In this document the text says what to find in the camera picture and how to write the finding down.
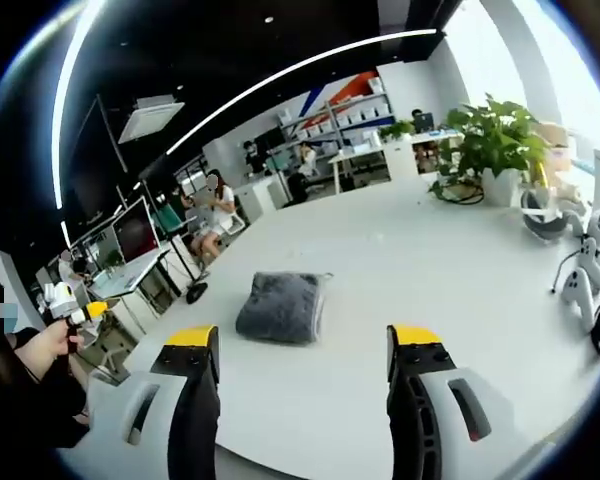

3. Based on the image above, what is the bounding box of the grey plush towel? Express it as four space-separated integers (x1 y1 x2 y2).
234 271 334 346

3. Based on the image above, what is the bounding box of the person's left hand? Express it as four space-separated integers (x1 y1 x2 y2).
38 322 86 370

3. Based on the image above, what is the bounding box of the white monitor desk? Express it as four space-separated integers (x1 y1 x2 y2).
86 246 175 324

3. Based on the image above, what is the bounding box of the white framed computer monitor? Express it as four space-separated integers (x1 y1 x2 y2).
111 196 162 265

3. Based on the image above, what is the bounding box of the person's black clothing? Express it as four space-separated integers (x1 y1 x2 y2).
0 327 92 451

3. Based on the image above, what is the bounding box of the ceiling air conditioner unit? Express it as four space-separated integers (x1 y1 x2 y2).
117 94 187 146

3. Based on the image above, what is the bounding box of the curved linear ceiling light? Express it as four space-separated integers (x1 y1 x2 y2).
49 0 109 211

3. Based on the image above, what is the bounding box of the white headset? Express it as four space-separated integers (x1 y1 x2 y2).
521 187 570 245

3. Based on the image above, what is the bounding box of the white trestle desk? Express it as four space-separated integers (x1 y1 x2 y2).
328 148 392 195

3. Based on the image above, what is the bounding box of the large green potted plant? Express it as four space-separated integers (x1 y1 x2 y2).
427 92 550 207

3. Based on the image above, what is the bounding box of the small green potted plant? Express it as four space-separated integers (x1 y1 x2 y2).
378 119 416 142

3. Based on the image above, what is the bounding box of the brown cardboard box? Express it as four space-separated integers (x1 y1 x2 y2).
533 122 572 152

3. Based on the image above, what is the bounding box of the long linear ceiling light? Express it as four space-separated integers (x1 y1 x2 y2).
164 28 439 157

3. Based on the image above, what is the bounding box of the shelf with white bins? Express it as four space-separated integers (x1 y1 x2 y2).
277 77 397 147

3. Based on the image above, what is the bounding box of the black coiled cable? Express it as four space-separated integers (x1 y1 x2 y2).
438 174 486 207

